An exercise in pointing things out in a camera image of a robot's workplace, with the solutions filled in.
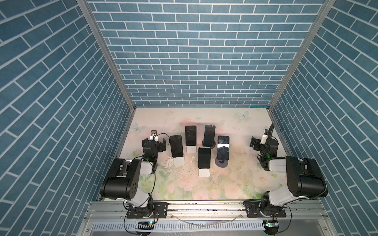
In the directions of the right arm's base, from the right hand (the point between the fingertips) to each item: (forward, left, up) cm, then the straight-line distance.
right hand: (261, 138), depth 94 cm
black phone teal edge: (-19, +37, +6) cm, 42 cm away
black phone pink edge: (-4, +46, +6) cm, 47 cm away
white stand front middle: (-23, +36, -6) cm, 43 cm away
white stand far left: (-17, +52, -6) cm, 55 cm away
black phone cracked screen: (-11, +26, +4) cm, 29 cm away
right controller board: (-46, +1, -12) cm, 47 cm away
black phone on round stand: (-2, +34, +2) cm, 34 cm away
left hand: (-6, +67, +1) cm, 67 cm away
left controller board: (-51, +64, -10) cm, 82 cm away
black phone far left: (-14, +53, +7) cm, 55 cm away
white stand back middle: (-8, +46, -6) cm, 47 cm away
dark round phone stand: (-7, +32, -3) cm, 33 cm away
